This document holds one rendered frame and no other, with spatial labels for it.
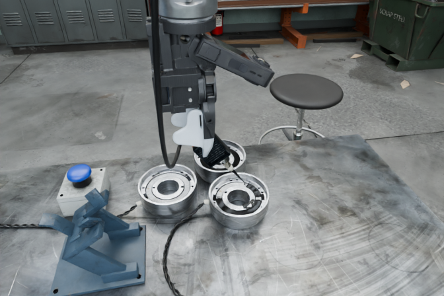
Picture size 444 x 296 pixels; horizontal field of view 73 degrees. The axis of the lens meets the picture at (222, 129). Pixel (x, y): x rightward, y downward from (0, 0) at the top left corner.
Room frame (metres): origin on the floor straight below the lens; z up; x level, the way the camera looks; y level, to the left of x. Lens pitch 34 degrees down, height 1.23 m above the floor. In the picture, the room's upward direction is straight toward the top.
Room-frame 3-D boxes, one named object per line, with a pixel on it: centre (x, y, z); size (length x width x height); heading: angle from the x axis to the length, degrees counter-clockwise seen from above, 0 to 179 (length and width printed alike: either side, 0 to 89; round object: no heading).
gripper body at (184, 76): (0.38, 0.05, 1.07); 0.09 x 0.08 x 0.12; 101
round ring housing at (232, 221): (0.37, -0.03, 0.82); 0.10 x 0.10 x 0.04
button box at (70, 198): (0.39, 0.25, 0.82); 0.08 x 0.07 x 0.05; 99
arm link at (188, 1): (0.38, 0.04, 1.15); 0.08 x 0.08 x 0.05
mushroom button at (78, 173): (0.39, 0.25, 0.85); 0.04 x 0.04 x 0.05
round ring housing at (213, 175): (0.48, 0.00, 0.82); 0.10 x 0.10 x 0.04
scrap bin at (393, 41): (3.23, -2.03, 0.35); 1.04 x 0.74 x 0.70; 9
